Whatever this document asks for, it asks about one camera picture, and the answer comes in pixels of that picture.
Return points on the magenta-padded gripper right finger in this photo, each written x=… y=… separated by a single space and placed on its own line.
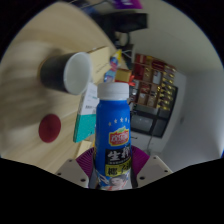
x=155 y=170

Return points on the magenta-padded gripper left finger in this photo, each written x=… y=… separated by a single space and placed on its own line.
x=68 y=171

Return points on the blue white-capped drink bottle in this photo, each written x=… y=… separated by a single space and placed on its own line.
x=112 y=123

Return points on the tan notebook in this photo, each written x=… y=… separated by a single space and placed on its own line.
x=85 y=148
x=99 y=63

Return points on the teal book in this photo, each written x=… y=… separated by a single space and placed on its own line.
x=84 y=127

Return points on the flat round red coaster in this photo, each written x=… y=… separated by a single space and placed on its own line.
x=49 y=128

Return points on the wooden shelf unit with trophies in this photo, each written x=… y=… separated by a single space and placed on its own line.
x=153 y=80

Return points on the black mug white inside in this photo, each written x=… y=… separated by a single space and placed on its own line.
x=55 y=73

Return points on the yellow gift box red ribbon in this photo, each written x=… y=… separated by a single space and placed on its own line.
x=123 y=76

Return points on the colourful blue magazine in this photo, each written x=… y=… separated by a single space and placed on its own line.
x=110 y=76

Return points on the purple sign board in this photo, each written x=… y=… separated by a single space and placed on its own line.
x=128 y=4

